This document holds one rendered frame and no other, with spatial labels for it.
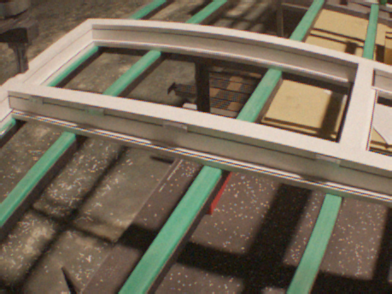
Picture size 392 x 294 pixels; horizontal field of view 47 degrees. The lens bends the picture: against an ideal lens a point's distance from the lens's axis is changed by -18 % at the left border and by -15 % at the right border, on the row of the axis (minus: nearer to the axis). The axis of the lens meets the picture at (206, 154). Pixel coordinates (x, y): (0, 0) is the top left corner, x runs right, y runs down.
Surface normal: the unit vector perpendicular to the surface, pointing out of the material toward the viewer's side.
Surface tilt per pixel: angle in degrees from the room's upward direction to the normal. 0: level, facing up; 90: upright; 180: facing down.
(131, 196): 0
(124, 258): 0
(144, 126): 90
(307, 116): 0
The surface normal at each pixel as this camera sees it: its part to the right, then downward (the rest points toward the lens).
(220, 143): -0.39, 0.56
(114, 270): -0.03, -0.80
